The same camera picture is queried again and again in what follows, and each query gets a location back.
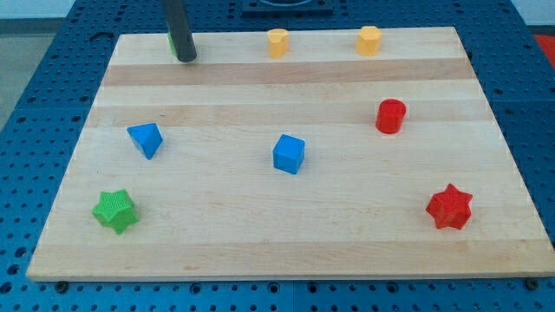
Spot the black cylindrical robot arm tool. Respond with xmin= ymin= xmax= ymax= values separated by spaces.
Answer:
xmin=161 ymin=0 xmax=197 ymax=62

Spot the blue triangle block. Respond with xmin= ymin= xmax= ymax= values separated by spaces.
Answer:
xmin=127 ymin=123 xmax=163 ymax=159

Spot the blue cube block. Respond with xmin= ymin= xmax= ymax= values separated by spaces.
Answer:
xmin=272 ymin=134 xmax=305 ymax=174

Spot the wooden board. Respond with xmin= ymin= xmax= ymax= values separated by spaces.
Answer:
xmin=27 ymin=27 xmax=554 ymax=282

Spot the yellow heart block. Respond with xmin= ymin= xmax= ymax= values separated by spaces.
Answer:
xmin=267 ymin=29 xmax=289 ymax=59

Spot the red cylinder block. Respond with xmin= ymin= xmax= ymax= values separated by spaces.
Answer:
xmin=375 ymin=99 xmax=407 ymax=134

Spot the yellow hexagon block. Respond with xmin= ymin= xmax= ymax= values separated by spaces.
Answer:
xmin=356 ymin=26 xmax=382 ymax=56

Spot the green block behind tool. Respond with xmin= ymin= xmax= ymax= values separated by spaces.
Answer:
xmin=167 ymin=32 xmax=177 ymax=58

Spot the green star block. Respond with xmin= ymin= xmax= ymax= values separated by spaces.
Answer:
xmin=92 ymin=189 xmax=139 ymax=235

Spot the red star block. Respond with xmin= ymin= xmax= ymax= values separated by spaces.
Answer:
xmin=426 ymin=184 xmax=473 ymax=230

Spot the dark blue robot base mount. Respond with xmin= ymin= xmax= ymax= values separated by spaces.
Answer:
xmin=240 ymin=0 xmax=334 ymax=16

